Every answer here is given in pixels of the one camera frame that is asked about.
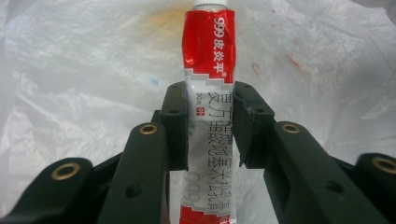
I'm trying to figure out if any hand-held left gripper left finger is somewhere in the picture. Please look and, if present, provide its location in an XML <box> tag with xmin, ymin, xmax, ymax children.
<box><xmin>95</xmin><ymin>81</ymin><xmax>190</xmax><ymax>224</ymax></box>

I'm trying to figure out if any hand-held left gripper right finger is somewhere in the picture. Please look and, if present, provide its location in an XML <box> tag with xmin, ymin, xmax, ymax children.
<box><xmin>232</xmin><ymin>80</ymin><xmax>390</xmax><ymax>224</ymax></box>

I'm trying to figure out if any clear smiley plastic bag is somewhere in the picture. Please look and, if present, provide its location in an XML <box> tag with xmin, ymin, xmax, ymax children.
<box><xmin>0</xmin><ymin>0</ymin><xmax>396</xmax><ymax>224</ymax></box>

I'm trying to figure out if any red and white ointment tube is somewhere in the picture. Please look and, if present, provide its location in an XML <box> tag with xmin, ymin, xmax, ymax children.
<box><xmin>178</xmin><ymin>0</ymin><xmax>238</xmax><ymax>224</ymax></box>

